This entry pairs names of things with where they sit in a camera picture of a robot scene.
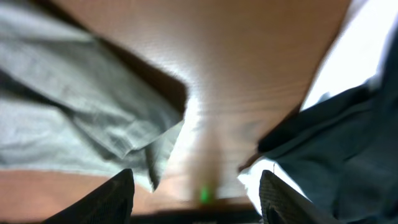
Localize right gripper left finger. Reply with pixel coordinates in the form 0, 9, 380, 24
44, 169, 135, 224

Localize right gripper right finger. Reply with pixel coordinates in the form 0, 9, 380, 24
259, 170, 340, 224

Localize khaki green shorts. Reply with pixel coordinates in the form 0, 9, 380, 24
1, 1, 183, 191

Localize black garment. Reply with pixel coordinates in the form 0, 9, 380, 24
257, 40, 397, 223

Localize white garment under pile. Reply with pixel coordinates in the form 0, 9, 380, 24
238, 0, 397, 214

